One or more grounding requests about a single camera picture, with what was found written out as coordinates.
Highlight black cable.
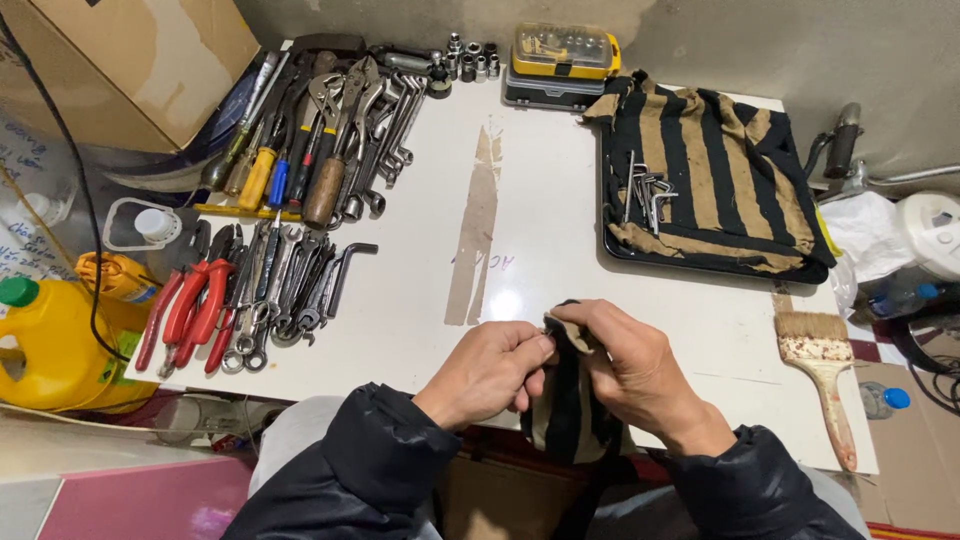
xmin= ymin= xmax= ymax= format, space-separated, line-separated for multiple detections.
xmin=0 ymin=13 xmax=130 ymax=363

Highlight amber-handled screwdriver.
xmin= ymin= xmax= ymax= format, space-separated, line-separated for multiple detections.
xmin=222 ymin=112 xmax=265 ymax=198

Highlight person's grey trousers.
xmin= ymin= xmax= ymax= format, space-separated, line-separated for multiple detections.
xmin=247 ymin=394 xmax=348 ymax=498

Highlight bundle of black cables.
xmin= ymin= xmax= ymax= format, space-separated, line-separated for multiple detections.
xmin=888 ymin=313 xmax=960 ymax=418

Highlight pile of chrome spanners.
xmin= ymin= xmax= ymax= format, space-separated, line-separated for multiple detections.
xmin=333 ymin=69 xmax=429 ymax=223

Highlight chrome adjustable pump pliers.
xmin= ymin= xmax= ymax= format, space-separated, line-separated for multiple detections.
xmin=306 ymin=71 xmax=347 ymax=138

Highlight large blue-capped plastic bottle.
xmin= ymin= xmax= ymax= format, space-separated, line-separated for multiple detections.
xmin=868 ymin=280 xmax=943 ymax=321

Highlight grey black tool case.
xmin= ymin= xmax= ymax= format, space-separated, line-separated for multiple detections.
xmin=503 ymin=67 xmax=607 ymax=114

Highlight chrome socket extension bar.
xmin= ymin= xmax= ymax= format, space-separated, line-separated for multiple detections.
xmin=370 ymin=45 xmax=445 ymax=75

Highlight person's right hand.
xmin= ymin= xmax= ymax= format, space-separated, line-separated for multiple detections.
xmin=549 ymin=299 xmax=740 ymax=457

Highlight black hammer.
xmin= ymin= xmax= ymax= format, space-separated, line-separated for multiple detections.
xmin=288 ymin=32 xmax=370 ymax=63

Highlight small striped black tan rag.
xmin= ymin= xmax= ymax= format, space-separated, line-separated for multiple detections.
xmin=519 ymin=300 xmax=639 ymax=468

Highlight chrome locking pliers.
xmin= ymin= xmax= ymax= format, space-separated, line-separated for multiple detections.
xmin=330 ymin=55 xmax=388 ymax=162

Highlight black tray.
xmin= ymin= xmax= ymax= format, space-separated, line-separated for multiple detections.
xmin=598 ymin=120 xmax=831 ymax=286

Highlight yellow-handled screwdriver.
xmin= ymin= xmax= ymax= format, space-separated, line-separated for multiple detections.
xmin=237 ymin=71 xmax=301 ymax=213

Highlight dark red handled pliers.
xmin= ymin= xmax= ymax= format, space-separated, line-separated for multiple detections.
xmin=134 ymin=219 xmax=213 ymax=380

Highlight white plastic bag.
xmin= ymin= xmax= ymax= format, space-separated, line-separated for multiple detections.
xmin=819 ymin=190 xmax=915 ymax=285

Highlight large striped black tan cloth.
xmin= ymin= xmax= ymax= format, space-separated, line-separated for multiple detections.
xmin=583 ymin=71 xmax=838 ymax=275

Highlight yellow jug with green cap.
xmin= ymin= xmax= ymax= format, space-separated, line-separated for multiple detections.
xmin=0 ymin=276 xmax=160 ymax=414

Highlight white round appliance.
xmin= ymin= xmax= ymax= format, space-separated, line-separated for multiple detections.
xmin=895 ymin=190 xmax=960 ymax=283

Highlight red black handled screwdriver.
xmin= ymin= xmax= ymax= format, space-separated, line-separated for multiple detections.
xmin=286 ymin=90 xmax=320 ymax=209

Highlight yellow ruler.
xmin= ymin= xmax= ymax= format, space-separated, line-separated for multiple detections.
xmin=192 ymin=202 xmax=303 ymax=223

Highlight row of dark combination wrenches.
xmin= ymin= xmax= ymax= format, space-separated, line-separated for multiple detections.
xmin=220 ymin=219 xmax=340 ymax=375

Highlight green clear handled screwdriver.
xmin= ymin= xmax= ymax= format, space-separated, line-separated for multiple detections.
xmin=200 ymin=51 xmax=281 ymax=191

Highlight worn wooden paint brush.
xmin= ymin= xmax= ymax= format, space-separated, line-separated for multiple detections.
xmin=774 ymin=311 xmax=859 ymax=473

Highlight wooden-handled tool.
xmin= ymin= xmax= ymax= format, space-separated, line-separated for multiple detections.
xmin=301 ymin=82 xmax=360 ymax=231

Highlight yellow clear bit set case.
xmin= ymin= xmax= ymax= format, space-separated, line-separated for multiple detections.
xmin=511 ymin=22 xmax=623 ymax=81

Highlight bright red handled pliers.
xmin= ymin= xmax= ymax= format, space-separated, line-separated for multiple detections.
xmin=172 ymin=223 xmax=246 ymax=375

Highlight large black hex key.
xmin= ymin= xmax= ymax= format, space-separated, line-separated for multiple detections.
xmin=325 ymin=242 xmax=381 ymax=321

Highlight cardboard box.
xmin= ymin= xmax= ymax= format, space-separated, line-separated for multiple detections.
xmin=0 ymin=0 xmax=262 ymax=156

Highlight clear jug with white cap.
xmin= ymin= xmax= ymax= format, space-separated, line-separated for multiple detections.
xmin=102 ymin=196 xmax=202 ymax=285

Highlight blue-handled screwdriver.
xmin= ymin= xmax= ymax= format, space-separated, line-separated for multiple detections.
xmin=267 ymin=105 xmax=300 ymax=210

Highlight group of small hex keys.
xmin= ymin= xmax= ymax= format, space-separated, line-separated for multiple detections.
xmin=622 ymin=150 xmax=681 ymax=236

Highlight person's left hand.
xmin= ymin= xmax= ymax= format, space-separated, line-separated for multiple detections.
xmin=411 ymin=320 xmax=558 ymax=433

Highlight motorbike handlebar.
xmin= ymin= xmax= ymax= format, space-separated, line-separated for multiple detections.
xmin=804 ymin=102 xmax=960 ymax=205

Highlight small blue-capped plastic bottle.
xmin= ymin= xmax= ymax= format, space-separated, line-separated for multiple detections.
xmin=858 ymin=380 xmax=912 ymax=421

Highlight orange bottle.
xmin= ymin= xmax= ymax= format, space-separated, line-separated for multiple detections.
xmin=74 ymin=251 xmax=163 ymax=306

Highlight group of chrome sockets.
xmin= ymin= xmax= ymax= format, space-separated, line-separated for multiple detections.
xmin=445 ymin=32 xmax=503 ymax=84

